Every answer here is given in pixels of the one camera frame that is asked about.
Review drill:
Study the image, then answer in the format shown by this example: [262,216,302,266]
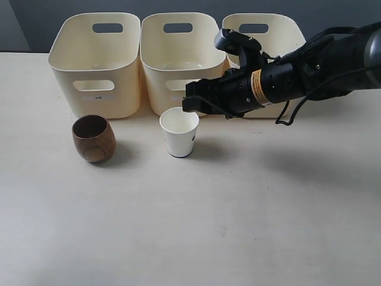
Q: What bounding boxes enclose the white paper cup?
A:
[159,107,199,158]

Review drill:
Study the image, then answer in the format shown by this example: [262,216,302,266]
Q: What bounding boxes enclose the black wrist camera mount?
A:
[214,29,265,71]

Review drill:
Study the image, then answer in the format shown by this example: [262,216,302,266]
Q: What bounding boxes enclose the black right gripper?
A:
[182,67,298,119]

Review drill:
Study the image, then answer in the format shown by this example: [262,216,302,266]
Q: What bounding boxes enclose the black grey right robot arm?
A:
[182,23,380,119]

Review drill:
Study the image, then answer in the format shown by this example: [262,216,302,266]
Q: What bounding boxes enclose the cream bin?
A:
[48,13,141,119]
[140,12,226,116]
[222,13,305,119]

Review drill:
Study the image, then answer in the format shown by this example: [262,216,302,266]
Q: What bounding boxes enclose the brown wooden cup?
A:
[71,114,117,163]

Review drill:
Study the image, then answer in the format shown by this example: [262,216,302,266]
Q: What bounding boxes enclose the black cable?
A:
[274,67,381,126]

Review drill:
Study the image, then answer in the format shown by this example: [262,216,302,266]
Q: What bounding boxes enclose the cream bin left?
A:
[48,13,141,119]

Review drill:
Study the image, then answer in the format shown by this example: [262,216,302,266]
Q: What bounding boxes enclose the cream bin right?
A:
[222,13,305,119]

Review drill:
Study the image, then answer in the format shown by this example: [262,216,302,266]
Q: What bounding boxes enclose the cream bin middle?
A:
[140,12,226,116]

